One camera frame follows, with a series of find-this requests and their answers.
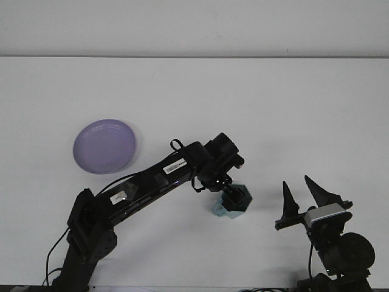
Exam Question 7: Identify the pale blue hexagonal cup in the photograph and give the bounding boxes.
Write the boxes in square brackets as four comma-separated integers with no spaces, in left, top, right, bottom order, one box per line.
[212,183,253,220]

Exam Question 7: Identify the pale purple round plate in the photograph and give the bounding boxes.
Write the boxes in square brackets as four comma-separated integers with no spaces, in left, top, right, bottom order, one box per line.
[72,118,137,175]

